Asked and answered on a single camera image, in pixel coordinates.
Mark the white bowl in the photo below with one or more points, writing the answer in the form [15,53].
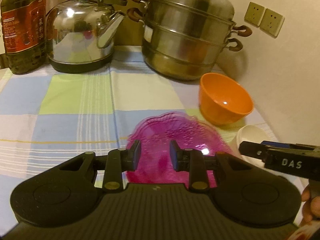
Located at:
[253,134]

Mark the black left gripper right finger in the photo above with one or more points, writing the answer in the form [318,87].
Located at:
[197,165]

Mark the wall socket pair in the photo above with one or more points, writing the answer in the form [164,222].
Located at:
[265,19]

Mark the steel steamer pot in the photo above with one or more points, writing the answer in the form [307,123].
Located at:
[183,38]

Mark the checked tablecloth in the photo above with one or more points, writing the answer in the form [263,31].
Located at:
[48,117]

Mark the steel kettle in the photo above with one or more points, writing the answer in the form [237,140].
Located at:
[80,34]

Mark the cooking oil bottle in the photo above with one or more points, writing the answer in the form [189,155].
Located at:
[24,34]

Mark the orange plastic bowl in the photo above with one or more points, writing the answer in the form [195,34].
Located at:
[222,101]

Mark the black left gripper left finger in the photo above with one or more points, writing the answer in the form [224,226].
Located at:
[91,173]

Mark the person's right hand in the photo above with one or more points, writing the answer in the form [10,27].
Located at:
[309,227]

